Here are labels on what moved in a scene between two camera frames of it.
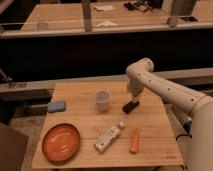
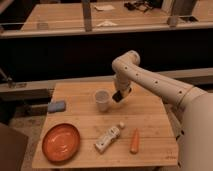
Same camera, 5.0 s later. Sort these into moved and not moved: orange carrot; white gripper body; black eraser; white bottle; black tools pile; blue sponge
Moved: black eraser; white gripper body
Not moved: blue sponge; white bottle; black tools pile; orange carrot
